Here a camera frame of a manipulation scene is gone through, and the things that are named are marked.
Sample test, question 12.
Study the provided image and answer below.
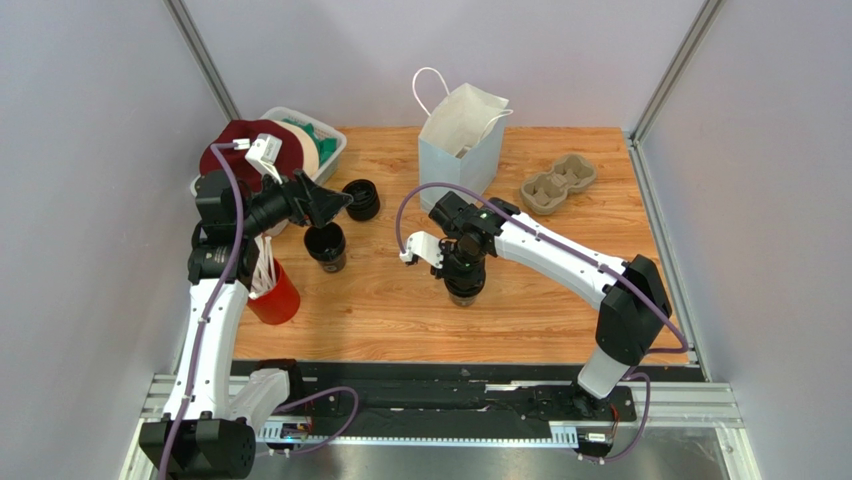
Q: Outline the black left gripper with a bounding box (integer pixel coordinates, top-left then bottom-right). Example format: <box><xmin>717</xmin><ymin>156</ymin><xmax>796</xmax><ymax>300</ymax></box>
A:
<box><xmin>235</xmin><ymin>164</ymin><xmax>350</xmax><ymax>238</ymax></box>

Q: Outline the white plastic basket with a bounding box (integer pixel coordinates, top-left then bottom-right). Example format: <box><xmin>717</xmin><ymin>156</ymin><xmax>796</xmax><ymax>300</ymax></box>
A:
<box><xmin>198</xmin><ymin>106</ymin><xmax>347</xmax><ymax>193</ymax></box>

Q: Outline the brown pulp cup carrier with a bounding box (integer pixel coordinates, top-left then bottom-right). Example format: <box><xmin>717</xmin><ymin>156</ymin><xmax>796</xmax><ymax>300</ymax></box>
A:
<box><xmin>519</xmin><ymin>153</ymin><xmax>598</xmax><ymax>215</ymax></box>

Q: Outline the white paper bag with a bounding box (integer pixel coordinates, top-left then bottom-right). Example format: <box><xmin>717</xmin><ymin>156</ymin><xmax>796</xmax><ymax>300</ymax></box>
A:
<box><xmin>411</xmin><ymin>67</ymin><xmax>514</xmax><ymax>211</ymax></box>

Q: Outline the stack of black cups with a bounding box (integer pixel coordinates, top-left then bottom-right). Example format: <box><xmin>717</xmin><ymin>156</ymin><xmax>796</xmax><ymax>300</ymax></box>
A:
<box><xmin>303</xmin><ymin>222</ymin><xmax>347</xmax><ymax>273</ymax></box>

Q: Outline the brown coffee cup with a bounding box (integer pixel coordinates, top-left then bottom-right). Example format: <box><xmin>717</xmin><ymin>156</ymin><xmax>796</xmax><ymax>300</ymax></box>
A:
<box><xmin>449</xmin><ymin>292</ymin><xmax>477</xmax><ymax>307</ymax></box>

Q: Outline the green cloth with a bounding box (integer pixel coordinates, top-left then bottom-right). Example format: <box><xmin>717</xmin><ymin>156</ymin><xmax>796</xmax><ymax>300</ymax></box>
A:
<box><xmin>283</xmin><ymin>119</ymin><xmax>338</xmax><ymax>167</ymax></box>

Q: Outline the red cup with straws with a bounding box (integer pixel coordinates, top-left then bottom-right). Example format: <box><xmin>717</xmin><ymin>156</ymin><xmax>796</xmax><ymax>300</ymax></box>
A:
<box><xmin>248</xmin><ymin>235</ymin><xmax>301</xmax><ymax>325</ymax></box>

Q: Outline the dark red bucket hat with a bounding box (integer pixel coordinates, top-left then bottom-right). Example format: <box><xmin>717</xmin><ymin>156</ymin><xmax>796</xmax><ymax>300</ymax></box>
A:
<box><xmin>199</xmin><ymin>119</ymin><xmax>306</xmax><ymax>194</ymax></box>

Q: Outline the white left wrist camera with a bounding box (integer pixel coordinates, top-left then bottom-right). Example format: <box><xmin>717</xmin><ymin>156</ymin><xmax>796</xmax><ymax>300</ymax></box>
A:
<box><xmin>233</xmin><ymin>133</ymin><xmax>283</xmax><ymax>184</ymax></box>

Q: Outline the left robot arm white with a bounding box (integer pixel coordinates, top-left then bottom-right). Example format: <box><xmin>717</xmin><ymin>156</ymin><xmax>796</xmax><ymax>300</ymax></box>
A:
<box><xmin>139</xmin><ymin>169</ymin><xmax>353</xmax><ymax>479</ymax></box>

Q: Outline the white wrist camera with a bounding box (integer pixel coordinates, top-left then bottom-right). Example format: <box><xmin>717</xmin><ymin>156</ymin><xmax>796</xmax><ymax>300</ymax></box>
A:
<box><xmin>233</xmin><ymin>133</ymin><xmax>283</xmax><ymax>184</ymax></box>
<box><xmin>399</xmin><ymin>231</ymin><xmax>444</xmax><ymax>270</ymax></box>

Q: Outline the beige hat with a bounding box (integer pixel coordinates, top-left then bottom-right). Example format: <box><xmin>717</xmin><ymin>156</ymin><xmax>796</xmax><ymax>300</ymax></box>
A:
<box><xmin>276</xmin><ymin>121</ymin><xmax>320</xmax><ymax>180</ymax></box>

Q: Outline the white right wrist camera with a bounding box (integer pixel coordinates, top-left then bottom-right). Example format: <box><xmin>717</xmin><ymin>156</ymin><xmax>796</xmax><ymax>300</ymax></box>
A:
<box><xmin>399</xmin><ymin>231</ymin><xmax>444</xmax><ymax>270</ymax></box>

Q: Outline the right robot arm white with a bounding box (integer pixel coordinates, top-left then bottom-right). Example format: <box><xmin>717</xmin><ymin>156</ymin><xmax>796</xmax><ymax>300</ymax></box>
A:
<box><xmin>429</xmin><ymin>192</ymin><xmax>672</xmax><ymax>399</ymax></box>

